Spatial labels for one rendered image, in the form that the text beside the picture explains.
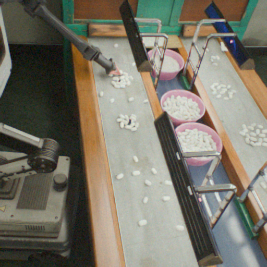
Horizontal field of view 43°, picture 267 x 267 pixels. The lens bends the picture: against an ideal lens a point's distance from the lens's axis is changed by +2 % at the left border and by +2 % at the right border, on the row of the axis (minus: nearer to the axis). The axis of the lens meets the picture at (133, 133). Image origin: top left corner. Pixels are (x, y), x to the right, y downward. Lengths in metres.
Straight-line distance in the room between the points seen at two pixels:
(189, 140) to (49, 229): 0.87
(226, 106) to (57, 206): 1.15
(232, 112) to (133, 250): 1.07
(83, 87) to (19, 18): 1.55
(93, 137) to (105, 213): 0.43
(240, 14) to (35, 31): 1.86
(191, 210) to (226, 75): 1.39
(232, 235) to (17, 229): 1.06
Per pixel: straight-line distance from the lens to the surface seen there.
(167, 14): 2.50
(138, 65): 1.69
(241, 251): 1.64
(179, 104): 2.02
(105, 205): 1.49
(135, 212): 1.51
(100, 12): 2.39
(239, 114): 2.10
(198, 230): 1.13
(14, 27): 3.46
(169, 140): 1.31
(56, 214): 1.80
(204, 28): 2.59
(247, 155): 1.89
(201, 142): 1.84
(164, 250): 1.46
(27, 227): 1.86
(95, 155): 1.64
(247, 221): 1.68
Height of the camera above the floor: 2.05
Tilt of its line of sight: 47 degrees down
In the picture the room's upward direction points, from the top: 11 degrees clockwise
